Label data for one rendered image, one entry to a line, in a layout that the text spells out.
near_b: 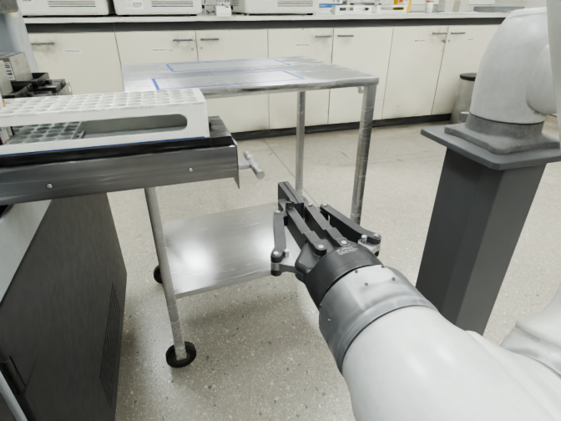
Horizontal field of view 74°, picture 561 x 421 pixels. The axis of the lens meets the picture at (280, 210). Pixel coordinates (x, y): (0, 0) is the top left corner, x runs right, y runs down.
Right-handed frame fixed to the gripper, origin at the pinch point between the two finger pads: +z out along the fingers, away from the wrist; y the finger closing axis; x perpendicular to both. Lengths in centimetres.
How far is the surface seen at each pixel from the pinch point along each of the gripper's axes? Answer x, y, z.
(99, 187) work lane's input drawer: -2.1, 24.4, 7.4
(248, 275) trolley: 46, -2, 43
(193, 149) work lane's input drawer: -6.0, 11.6, 7.8
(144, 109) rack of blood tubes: -11.6, 17.1, 9.0
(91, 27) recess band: -11, 54, 247
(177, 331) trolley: 58, 20, 39
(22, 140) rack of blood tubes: -8.3, 32.5, 10.8
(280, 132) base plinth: 70, -74, 249
